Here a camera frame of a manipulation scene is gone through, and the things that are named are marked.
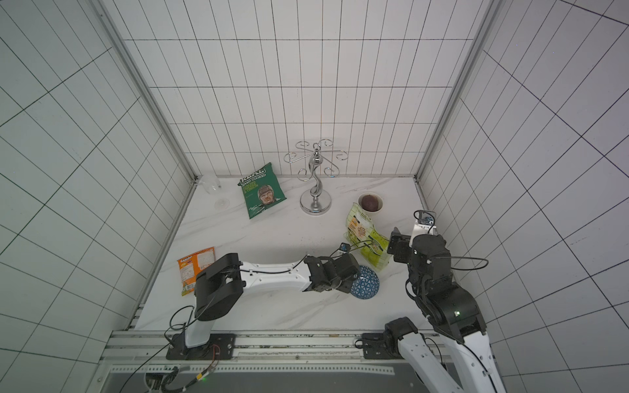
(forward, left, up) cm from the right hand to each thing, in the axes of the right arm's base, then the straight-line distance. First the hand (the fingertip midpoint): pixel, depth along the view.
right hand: (400, 228), depth 65 cm
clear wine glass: (+28, +70, -16) cm, 77 cm away
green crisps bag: (+33, +51, -23) cm, 65 cm away
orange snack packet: (-3, +70, -26) cm, 75 cm away
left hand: (-6, +15, -27) cm, 31 cm away
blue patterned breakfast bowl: (-5, +6, -30) cm, 31 cm away
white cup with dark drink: (+28, +3, -24) cm, 37 cm away
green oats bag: (+5, +4, -20) cm, 21 cm away
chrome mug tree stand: (+31, +26, -28) cm, 49 cm away
